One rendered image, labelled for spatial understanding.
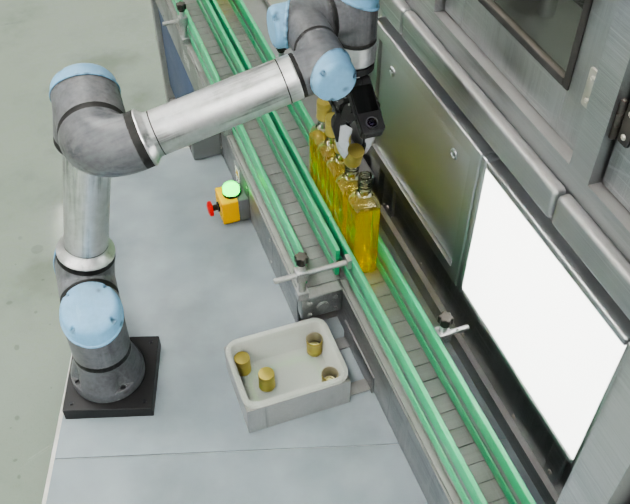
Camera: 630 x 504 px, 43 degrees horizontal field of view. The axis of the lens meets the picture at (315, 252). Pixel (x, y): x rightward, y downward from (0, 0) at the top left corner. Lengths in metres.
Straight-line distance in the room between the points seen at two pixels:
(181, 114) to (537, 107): 0.55
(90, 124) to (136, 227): 0.81
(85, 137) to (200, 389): 0.67
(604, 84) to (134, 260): 1.25
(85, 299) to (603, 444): 1.18
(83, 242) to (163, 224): 0.52
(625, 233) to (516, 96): 0.32
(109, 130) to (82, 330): 0.44
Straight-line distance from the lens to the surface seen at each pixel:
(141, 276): 1.97
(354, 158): 1.59
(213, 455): 1.66
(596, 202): 1.19
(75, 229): 1.57
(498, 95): 1.36
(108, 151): 1.29
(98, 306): 1.58
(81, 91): 1.38
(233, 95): 1.28
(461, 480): 1.45
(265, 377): 1.67
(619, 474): 0.58
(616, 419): 0.56
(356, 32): 1.43
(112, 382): 1.68
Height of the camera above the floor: 2.18
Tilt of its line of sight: 46 degrees down
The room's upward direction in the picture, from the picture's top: straight up
